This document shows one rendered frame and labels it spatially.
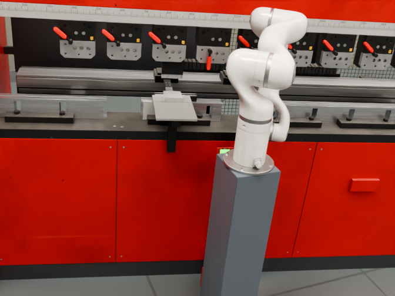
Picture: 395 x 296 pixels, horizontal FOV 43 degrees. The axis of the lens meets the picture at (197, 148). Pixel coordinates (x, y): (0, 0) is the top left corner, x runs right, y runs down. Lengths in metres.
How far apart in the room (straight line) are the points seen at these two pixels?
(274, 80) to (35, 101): 1.18
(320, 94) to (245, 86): 1.20
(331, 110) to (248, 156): 0.91
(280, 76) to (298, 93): 1.16
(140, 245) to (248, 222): 0.90
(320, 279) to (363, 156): 0.76
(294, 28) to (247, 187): 0.63
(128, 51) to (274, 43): 0.75
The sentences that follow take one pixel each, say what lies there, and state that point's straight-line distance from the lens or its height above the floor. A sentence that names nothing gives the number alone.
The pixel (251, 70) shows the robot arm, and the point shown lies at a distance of 1.69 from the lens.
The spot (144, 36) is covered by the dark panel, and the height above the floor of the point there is 1.13.
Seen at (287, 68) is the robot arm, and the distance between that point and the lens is 1.69.
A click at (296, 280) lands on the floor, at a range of 2.95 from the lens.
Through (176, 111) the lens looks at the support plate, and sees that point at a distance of 2.24.
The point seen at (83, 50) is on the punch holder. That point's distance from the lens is 2.30.
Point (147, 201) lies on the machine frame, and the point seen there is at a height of 0.48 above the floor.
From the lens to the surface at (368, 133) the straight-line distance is 2.66.
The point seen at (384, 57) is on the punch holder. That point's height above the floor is 1.24.
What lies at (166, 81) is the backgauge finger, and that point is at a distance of 2.56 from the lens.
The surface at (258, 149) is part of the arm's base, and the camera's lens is 1.81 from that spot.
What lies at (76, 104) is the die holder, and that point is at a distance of 2.41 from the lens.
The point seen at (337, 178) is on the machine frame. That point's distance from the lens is 2.70.
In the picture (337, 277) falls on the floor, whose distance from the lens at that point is 3.05.
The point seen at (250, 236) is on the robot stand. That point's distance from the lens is 1.99.
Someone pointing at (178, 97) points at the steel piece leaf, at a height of 1.00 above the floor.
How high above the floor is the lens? 1.91
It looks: 28 degrees down
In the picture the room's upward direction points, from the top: 6 degrees clockwise
